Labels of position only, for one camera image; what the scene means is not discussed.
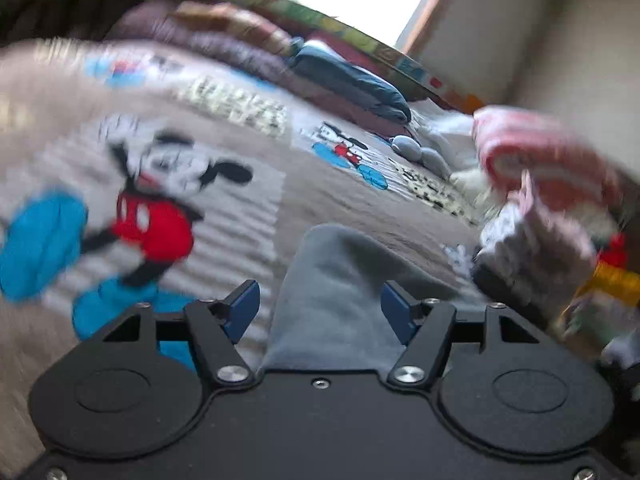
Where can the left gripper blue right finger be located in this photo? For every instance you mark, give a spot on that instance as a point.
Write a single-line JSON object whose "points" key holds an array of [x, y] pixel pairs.
{"points": [[404, 313]]}

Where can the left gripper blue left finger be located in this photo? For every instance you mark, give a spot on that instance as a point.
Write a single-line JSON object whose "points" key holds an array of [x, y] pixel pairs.
{"points": [[240, 308]]}

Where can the grey fleece garment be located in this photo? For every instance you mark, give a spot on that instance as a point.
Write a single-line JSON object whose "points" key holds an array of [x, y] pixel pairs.
{"points": [[328, 314]]}

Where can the pile of folded clothes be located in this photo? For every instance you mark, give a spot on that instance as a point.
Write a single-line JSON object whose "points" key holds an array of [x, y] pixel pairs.
{"points": [[534, 255]]}

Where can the grey plush toy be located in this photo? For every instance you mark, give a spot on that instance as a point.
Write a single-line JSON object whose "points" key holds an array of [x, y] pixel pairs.
{"points": [[430, 159]]}

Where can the Mickey Mouse bed blanket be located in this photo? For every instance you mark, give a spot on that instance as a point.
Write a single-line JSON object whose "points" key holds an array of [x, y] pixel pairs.
{"points": [[137, 192]]}

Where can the blue pillow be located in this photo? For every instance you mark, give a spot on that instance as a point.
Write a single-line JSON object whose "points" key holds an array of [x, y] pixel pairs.
{"points": [[319, 63]]}

